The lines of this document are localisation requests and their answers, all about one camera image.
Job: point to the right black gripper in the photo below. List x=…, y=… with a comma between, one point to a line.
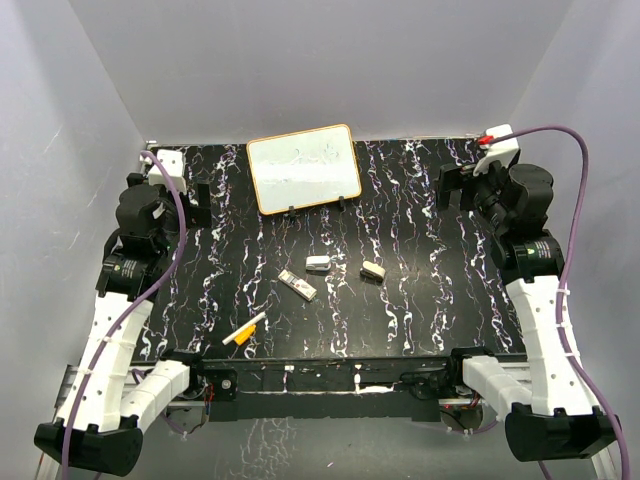
x=466, y=181

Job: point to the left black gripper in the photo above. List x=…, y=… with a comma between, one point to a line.
x=196, y=216

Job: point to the white staple box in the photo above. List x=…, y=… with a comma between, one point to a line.
x=298, y=285

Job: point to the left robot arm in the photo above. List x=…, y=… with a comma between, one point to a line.
x=100, y=425

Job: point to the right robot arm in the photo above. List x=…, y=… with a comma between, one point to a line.
x=555, y=416

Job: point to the orange framed whiteboard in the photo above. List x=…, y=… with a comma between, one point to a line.
x=304, y=169

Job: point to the white marker pen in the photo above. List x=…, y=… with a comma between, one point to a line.
x=254, y=320

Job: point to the orange marker cap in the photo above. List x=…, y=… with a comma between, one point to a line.
x=244, y=335

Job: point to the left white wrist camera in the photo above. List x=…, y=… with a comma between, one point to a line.
x=173, y=162

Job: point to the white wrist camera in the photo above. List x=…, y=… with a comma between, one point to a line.
x=503, y=152
x=173, y=162

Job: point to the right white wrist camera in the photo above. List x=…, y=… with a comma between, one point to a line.
x=503, y=152

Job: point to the black front mounting rail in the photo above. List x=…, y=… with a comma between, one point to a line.
x=319, y=388

